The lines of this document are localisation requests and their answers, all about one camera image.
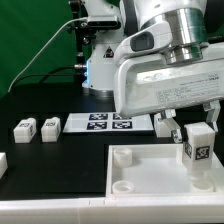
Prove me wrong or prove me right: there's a white cable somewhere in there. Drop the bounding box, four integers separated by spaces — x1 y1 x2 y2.
7 17 88 93

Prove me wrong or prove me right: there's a black cable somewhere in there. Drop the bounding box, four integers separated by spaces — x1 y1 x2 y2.
13 65 88 88

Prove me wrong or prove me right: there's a white left obstacle block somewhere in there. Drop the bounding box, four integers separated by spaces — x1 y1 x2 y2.
0 153 8 179

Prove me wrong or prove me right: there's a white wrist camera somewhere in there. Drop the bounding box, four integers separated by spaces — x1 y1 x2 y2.
114 20 173 66

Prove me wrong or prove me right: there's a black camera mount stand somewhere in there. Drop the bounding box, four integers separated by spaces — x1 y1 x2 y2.
67 0 96 84

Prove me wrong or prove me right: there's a white marker sheet with tags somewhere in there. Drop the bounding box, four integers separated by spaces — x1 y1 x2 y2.
63 112 154 133

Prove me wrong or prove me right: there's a white square tabletop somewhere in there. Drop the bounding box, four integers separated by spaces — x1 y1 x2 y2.
106 144 224 197

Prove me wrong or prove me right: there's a white front wall rail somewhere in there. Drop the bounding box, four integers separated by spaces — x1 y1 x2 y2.
0 197 224 224

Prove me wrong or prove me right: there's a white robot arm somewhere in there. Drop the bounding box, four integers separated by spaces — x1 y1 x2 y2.
83 0 224 142

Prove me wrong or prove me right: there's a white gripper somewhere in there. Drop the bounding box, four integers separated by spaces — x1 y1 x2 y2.
114 44 224 143

